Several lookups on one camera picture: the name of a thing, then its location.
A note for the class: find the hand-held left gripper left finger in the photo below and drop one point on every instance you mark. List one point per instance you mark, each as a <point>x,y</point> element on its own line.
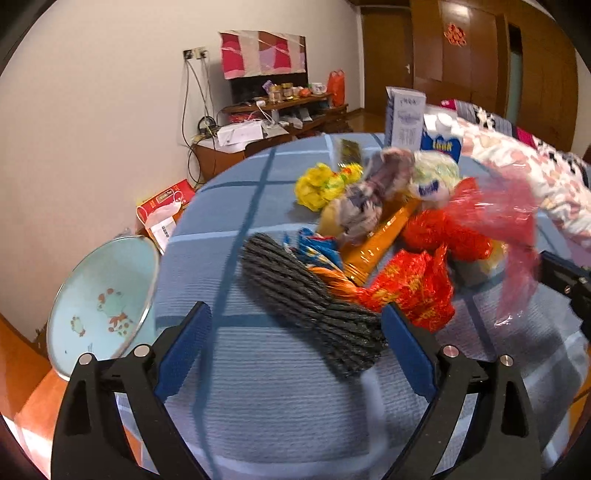
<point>184,350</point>

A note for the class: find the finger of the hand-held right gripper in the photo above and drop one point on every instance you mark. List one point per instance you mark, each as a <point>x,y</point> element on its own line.
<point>561,274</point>
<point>582,314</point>

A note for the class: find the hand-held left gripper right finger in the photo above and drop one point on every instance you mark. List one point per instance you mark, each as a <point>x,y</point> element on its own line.
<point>411,355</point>

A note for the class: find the red wrapper with gold print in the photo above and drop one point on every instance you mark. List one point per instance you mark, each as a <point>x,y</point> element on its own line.
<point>411,286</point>

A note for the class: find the clear plastic bag red print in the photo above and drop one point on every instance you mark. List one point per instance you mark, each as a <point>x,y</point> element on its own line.
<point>512,217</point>

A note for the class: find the light blue cartoon basin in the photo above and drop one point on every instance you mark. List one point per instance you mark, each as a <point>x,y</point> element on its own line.
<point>101,295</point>

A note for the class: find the orange striped wrapper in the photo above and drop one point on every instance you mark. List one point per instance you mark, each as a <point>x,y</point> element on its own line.
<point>337,284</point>

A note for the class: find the long orange package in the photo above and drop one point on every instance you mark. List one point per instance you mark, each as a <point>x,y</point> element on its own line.
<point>378,240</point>

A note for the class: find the shiny red crinkled wrapper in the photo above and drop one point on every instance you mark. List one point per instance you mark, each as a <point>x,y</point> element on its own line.
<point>434,230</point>

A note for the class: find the white green wrapper blue label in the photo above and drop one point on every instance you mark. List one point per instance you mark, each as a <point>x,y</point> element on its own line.
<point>431,177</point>

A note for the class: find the grey purple patterned wrapper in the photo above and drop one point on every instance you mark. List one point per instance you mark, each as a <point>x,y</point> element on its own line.
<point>374,194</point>

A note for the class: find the white paper bag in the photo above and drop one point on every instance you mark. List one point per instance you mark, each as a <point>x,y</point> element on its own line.
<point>164,226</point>

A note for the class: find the floral blanket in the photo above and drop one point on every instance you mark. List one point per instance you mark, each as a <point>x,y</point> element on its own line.
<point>508,147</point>

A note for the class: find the red cardboard box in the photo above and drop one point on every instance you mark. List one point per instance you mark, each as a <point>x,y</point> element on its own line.
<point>164,196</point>

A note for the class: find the pale yellow piece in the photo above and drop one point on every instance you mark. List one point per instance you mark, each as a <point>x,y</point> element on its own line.
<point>328,221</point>

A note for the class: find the blue carton with white cap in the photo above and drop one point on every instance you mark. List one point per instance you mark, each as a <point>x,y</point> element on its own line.
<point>441,143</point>

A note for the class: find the small yellow green wrapper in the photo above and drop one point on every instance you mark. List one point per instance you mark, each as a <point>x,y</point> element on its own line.
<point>352,174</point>

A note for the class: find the yellow crumpled wrapper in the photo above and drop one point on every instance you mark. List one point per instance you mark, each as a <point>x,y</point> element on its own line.
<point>316,189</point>

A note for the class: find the wooden television stand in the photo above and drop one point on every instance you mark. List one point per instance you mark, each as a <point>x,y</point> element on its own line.
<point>217,159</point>

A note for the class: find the wooden wardrobe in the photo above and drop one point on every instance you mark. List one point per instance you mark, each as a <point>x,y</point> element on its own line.
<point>485,78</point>

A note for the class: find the dark small packet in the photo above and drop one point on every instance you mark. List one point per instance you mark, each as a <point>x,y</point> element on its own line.
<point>350,151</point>

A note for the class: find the white blue carton box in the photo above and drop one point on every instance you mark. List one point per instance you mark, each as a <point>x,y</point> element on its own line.
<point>404,120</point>

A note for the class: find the white flat box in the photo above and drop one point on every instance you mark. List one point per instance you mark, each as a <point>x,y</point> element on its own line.
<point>240,134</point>

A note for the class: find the red paper decoration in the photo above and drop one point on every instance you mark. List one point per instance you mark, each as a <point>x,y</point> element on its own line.
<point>454,34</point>

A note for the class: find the black television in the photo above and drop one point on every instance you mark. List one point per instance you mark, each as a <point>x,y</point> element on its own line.
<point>247,87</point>

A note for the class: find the glass jar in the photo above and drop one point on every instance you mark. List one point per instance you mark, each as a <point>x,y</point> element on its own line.
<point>276,93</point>
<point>287,90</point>

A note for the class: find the wooden door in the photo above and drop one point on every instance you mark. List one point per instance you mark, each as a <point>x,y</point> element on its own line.
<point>385,60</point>

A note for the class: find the orange plastic bag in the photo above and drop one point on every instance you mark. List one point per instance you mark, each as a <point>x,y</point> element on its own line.
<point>337,87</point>

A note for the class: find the white printed mug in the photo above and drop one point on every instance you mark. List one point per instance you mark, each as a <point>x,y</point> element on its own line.
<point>317,88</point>

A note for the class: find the television with red cloth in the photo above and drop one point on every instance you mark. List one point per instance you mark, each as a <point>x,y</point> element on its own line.
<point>263,53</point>

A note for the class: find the wall socket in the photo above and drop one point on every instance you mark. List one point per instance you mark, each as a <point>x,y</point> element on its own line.
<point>195,53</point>

